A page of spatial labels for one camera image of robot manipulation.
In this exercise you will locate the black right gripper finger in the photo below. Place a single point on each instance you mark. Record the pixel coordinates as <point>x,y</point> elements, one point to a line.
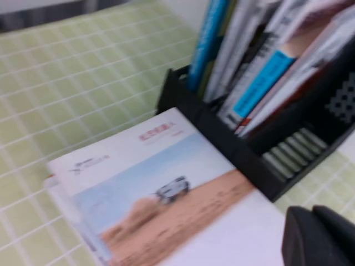
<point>319,241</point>

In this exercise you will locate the desert car cover brochure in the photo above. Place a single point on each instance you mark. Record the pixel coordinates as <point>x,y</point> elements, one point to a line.
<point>73,219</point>
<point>166,194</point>

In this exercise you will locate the black plastic book holder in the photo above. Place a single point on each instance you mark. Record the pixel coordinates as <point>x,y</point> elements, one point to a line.
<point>210,122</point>

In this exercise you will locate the white spine dark cover book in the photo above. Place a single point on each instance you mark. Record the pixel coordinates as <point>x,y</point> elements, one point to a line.
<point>244,91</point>

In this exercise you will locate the blue spine short book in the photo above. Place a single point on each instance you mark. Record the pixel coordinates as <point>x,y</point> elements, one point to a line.
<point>263,83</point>

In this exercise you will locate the thin grey spine book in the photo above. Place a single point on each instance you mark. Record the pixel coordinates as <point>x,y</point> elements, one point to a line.
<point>240,47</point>

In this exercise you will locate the blue hardcover book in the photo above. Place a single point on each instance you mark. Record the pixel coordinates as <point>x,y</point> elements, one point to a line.
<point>206,41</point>

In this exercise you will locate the red cover magazine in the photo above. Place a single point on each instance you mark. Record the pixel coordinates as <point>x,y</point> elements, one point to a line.
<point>294,91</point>

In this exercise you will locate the thin white brochure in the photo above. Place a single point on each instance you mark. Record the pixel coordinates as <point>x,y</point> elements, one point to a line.
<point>319,55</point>

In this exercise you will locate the grey white folded brochure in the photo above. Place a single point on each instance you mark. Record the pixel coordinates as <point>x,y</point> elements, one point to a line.
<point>285,16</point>

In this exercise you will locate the orange edged booklet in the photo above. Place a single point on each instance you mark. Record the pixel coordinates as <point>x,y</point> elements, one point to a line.
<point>49,176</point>

